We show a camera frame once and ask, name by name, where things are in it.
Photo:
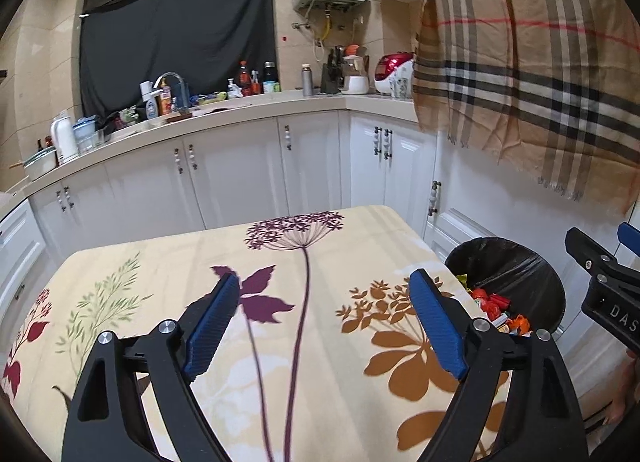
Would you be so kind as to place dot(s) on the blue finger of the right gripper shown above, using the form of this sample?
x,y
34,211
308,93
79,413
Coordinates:
x,y
588,254
629,237

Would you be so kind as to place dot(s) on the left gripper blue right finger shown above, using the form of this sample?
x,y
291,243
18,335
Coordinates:
x,y
437,320

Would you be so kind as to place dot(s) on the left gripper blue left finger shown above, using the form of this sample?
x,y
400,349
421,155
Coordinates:
x,y
203,324

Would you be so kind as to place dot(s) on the red bag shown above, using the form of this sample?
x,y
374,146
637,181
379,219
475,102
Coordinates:
x,y
492,304

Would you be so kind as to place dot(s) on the orange plastic bag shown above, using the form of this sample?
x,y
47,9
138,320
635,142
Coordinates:
x,y
518,325

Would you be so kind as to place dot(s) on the black lined trash bin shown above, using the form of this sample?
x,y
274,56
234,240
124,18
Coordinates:
x,y
501,266

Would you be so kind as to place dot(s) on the white kitchen cabinets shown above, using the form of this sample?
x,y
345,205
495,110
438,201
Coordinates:
x,y
292,164

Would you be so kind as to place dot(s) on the person's right hand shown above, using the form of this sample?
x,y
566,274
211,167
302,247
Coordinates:
x,y
627,389

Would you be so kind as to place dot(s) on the floral beige tablecloth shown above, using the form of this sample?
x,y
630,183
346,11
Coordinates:
x,y
323,360

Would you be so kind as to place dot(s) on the plaid beige scarf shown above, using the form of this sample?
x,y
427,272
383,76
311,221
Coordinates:
x,y
550,87

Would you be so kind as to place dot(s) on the chrome sink faucet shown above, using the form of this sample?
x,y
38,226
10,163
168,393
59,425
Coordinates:
x,y
179,92

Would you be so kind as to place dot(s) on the orange dish soap bottle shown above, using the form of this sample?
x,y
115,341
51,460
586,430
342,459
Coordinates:
x,y
165,98

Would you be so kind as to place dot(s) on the red sauce bottle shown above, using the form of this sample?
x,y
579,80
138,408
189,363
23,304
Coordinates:
x,y
245,81

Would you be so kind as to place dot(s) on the dark lidded jar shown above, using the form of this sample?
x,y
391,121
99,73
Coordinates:
x,y
270,78

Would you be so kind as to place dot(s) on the white electric kettle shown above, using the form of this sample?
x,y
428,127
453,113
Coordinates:
x,y
63,137

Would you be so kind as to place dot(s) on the steel thermos bottle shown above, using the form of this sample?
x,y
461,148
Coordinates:
x,y
307,80

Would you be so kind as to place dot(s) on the black knife block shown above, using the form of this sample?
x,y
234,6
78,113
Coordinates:
x,y
332,79

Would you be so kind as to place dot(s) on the white blender jug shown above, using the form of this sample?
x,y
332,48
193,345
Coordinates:
x,y
355,65

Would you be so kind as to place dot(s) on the red white rice cooker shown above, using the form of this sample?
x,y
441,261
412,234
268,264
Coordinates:
x,y
391,67

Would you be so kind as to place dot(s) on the black window curtain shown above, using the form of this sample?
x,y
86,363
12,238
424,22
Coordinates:
x,y
205,42

